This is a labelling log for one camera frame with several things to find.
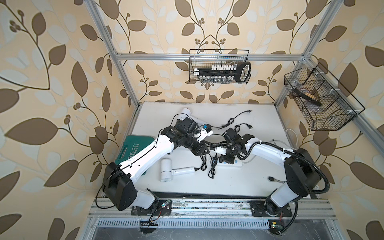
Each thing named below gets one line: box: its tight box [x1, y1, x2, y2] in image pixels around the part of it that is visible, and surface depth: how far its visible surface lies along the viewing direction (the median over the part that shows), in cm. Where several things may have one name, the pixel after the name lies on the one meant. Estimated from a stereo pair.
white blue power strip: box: [216, 159, 242, 168], surface depth 89 cm
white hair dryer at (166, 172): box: [160, 157, 200, 182], surface depth 85 cm
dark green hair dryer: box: [222, 123, 253, 145], surface depth 72 cm
